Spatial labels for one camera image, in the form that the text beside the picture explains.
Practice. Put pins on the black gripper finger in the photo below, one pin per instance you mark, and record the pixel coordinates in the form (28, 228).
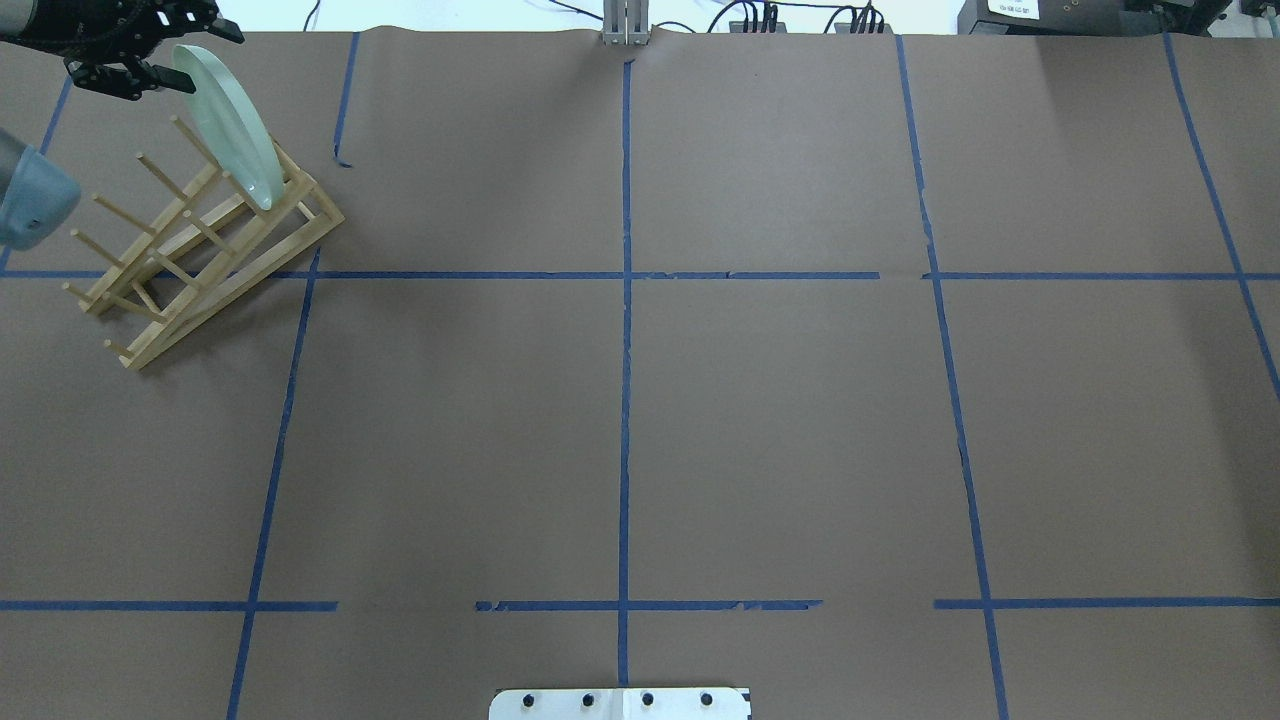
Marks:
(130, 81)
(216, 26)

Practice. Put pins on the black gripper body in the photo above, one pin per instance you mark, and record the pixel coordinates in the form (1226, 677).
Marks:
(62, 22)

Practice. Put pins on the light green plate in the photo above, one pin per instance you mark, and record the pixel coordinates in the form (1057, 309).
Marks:
(230, 125)

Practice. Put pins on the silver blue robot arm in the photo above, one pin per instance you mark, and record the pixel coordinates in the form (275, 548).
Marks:
(37, 194)

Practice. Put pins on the wooden dish rack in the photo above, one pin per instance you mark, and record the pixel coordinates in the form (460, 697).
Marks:
(209, 246)

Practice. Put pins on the orange black connector block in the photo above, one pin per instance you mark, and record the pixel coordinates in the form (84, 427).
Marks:
(758, 18)

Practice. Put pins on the black desktop box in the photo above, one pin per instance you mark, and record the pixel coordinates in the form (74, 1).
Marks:
(1068, 18)

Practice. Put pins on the brown paper table mat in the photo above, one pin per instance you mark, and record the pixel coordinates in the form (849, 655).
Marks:
(899, 378)

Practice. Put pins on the aluminium frame post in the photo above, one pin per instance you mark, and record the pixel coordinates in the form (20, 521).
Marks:
(626, 23)

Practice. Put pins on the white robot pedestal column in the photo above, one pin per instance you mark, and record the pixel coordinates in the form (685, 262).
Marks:
(622, 703)

